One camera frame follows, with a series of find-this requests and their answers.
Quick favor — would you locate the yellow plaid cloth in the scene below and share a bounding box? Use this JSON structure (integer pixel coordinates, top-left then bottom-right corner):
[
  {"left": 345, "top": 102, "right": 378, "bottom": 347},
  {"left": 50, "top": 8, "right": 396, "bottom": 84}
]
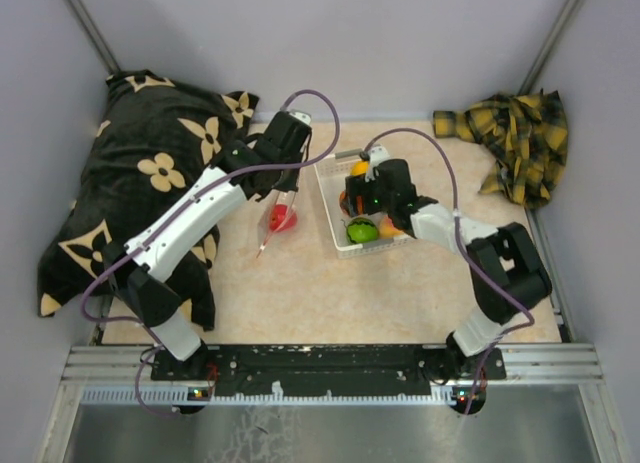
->
[{"left": 432, "top": 91, "right": 569, "bottom": 209}]

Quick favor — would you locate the right corner post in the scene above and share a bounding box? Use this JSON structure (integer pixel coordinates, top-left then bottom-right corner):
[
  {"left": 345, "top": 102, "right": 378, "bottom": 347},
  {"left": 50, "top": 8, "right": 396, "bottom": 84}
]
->
[{"left": 518, "top": 0, "right": 585, "bottom": 94}]

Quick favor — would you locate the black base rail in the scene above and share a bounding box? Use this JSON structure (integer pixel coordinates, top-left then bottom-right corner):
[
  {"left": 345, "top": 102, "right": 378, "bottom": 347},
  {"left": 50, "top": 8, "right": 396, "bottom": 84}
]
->
[{"left": 151, "top": 344, "right": 481, "bottom": 397}]

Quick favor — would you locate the clear zip top bag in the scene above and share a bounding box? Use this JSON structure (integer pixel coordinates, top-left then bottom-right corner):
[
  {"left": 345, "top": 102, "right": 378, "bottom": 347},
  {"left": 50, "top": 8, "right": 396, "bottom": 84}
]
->
[{"left": 256, "top": 191, "right": 298, "bottom": 258}]

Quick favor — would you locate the green toy watermelon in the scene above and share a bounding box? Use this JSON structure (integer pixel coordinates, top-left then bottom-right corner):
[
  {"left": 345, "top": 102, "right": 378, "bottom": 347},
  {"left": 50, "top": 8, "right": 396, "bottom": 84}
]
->
[{"left": 343, "top": 217, "right": 379, "bottom": 244}]

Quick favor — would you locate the left corner post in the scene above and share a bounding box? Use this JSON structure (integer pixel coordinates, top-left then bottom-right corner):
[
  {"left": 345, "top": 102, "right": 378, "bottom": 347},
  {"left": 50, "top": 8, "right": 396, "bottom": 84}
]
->
[{"left": 63, "top": 0, "right": 120, "bottom": 74}]

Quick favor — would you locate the aluminium frame bar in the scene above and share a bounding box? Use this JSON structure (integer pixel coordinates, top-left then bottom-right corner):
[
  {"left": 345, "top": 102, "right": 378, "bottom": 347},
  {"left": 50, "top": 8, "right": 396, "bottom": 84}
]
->
[{"left": 62, "top": 343, "right": 603, "bottom": 414}]

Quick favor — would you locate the red apple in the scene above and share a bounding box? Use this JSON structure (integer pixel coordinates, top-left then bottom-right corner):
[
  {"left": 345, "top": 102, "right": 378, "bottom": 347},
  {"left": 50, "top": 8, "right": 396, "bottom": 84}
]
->
[{"left": 268, "top": 203, "right": 298, "bottom": 233}]

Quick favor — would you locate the yellow lemon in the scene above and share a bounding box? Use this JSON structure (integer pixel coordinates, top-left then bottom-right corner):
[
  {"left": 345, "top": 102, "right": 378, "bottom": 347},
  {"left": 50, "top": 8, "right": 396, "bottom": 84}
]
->
[{"left": 350, "top": 161, "right": 369, "bottom": 177}]

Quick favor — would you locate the corner post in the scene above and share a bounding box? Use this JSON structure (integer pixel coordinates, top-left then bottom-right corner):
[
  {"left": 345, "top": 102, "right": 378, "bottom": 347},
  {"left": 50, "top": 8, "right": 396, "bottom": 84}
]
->
[
  {"left": 63, "top": 0, "right": 120, "bottom": 74},
  {"left": 518, "top": 0, "right": 585, "bottom": 94}
]

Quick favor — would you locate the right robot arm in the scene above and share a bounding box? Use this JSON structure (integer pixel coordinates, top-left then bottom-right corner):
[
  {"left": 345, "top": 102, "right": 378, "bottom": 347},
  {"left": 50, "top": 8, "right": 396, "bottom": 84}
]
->
[{"left": 340, "top": 156, "right": 552, "bottom": 382}]

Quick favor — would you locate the black floral pillow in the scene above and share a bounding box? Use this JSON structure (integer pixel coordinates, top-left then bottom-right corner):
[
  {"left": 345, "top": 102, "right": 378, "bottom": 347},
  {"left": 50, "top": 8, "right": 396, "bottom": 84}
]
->
[{"left": 37, "top": 70, "right": 259, "bottom": 318}]

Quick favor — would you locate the peach fruit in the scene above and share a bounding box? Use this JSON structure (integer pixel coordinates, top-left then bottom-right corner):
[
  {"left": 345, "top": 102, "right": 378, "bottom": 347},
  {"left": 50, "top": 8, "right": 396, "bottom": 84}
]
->
[{"left": 378, "top": 216, "right": 404, "bottom": 239}]

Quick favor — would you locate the orange fruit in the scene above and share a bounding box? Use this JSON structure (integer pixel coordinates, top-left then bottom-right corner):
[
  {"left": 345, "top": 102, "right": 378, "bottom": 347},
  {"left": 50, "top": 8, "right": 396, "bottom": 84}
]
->
[{"left": 339, "top": 191, "right": 351, "bottom": 216}]

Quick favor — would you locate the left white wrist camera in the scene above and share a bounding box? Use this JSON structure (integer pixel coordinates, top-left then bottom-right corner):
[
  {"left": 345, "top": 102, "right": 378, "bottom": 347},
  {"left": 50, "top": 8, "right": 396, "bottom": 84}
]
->
[{"left": 289, "top": 111, "right": 312, "bottom": 126}]

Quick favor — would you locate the white plastic basket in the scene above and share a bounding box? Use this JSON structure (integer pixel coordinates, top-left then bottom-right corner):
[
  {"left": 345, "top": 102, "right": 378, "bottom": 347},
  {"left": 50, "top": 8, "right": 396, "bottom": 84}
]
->
[{"left": 314, "top": 149, "right": 413, "bottom": 259}]

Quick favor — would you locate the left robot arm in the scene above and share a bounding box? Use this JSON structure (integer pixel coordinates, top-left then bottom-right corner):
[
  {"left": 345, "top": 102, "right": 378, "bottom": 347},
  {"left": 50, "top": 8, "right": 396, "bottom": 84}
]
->
[{"left": 104, "top": 111, "right": 311, "bottom": 380}]

